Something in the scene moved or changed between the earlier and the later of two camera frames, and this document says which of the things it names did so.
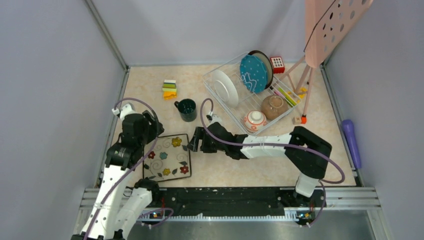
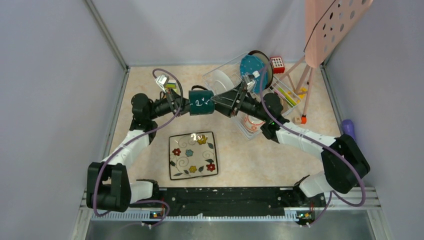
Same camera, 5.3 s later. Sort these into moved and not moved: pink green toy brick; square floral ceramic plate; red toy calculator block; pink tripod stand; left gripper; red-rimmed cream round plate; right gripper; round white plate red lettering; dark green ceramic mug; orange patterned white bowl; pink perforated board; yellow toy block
Moved: left gripper; dark green ceramic mug; right gripper; square floral ceramic plate
Not moved: pink tripod stand; round white plate red lettering; red toy calculator block; yellow toy block; pink perforated board; red-rimmed cream round plate; pink green toy brick; orange patterned white bowl
